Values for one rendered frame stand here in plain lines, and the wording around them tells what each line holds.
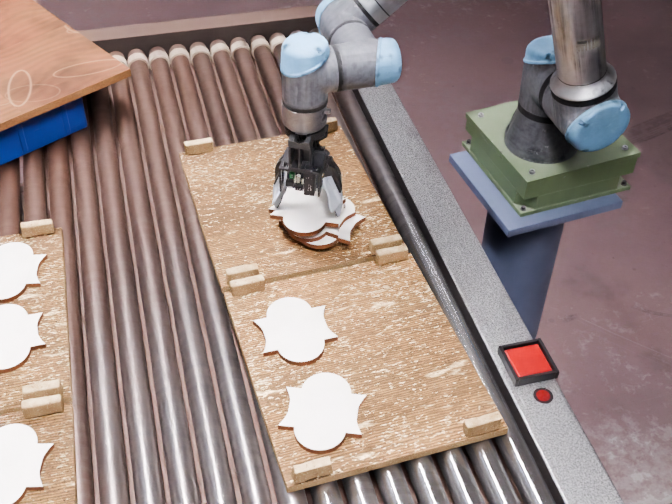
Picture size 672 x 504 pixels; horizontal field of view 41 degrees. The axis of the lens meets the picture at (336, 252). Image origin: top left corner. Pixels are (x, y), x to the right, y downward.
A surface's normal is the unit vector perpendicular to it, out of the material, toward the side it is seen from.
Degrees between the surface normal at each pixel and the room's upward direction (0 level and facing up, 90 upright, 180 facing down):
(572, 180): 90
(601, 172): 90
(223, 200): 0
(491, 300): 0
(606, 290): 1
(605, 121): 96
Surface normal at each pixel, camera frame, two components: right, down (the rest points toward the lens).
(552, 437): 0.02, -0.73
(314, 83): 0.28, 0.66
